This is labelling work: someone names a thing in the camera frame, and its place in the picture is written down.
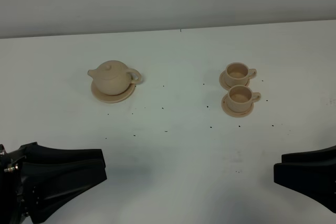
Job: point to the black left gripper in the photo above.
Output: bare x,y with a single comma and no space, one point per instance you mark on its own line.
38,191

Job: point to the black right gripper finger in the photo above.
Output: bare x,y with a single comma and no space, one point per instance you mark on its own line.
324,156
314,180

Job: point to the beige ceramic teapot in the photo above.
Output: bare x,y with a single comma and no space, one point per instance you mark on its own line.
114,77

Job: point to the beige teapot saucer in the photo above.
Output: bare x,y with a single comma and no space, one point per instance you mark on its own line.
112,98

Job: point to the near beige teacup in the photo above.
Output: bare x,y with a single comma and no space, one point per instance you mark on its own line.
241,97

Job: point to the beige teacup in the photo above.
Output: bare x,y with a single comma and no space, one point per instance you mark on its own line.
241,97
238,73

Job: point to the near beige cup saucer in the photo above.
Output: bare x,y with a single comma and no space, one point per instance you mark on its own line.
232,113

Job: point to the beige cup saucer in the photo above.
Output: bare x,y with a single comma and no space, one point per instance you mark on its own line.
223,81
232,113

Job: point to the far beige teacup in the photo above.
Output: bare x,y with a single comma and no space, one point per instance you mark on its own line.
238,73

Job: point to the far beige cup saucer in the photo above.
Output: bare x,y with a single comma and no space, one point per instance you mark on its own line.
223,81

